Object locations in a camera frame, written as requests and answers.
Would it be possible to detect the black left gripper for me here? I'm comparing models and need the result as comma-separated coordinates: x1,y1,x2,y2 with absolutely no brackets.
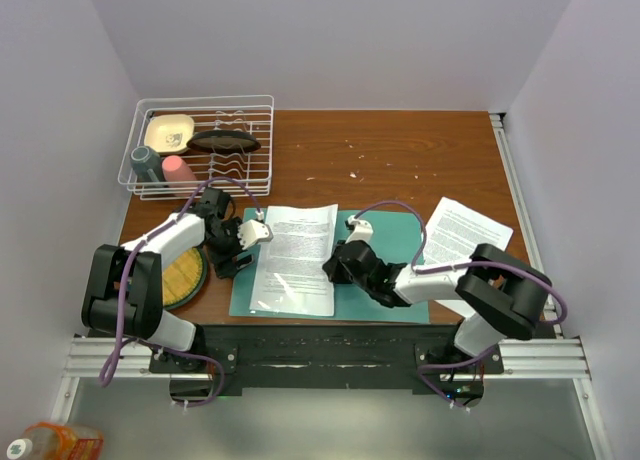
203,219,255,281

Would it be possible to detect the printed white paper sheet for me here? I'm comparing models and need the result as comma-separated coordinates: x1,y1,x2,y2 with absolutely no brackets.
250,204,338,317

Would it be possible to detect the teal paper folder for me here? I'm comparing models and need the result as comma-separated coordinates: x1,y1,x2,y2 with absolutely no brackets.
229,211,429,324

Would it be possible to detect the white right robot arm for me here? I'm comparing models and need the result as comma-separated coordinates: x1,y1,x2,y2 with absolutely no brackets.
323,240,557,373

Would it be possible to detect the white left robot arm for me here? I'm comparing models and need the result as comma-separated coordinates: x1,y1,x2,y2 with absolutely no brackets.
81,187,272,372

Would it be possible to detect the round green yellow plate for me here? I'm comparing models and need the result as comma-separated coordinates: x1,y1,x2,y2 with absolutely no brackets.
162,248,209,310

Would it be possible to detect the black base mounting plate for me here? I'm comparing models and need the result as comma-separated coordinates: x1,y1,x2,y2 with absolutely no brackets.
148,323,506,397

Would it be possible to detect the pink cup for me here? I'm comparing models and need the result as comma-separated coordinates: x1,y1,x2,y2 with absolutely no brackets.
162,155,198,197

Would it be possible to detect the dark brown oval plate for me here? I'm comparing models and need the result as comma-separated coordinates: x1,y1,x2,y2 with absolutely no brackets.
187,129,261,155

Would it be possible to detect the grey cup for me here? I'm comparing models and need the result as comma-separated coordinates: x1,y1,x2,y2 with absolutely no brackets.
130,146,165,183

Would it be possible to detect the cream square dish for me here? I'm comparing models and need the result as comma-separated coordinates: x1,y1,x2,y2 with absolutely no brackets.
144,114,195,156

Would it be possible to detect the orange drink bottle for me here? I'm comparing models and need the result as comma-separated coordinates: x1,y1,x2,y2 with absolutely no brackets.
6,422,104,460

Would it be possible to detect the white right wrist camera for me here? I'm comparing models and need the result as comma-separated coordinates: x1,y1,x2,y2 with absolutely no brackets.
345,215,374,243

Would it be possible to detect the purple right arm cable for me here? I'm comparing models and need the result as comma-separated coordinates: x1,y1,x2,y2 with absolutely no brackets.
349,199,569,409

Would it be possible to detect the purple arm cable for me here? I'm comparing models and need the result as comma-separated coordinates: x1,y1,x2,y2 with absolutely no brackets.
98,176,266,409
349,199,569,409

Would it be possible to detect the white wire dish rack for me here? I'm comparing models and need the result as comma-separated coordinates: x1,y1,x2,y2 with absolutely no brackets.
118,95,275,200

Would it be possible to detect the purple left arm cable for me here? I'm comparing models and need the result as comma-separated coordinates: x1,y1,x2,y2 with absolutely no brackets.
98,176,266,409

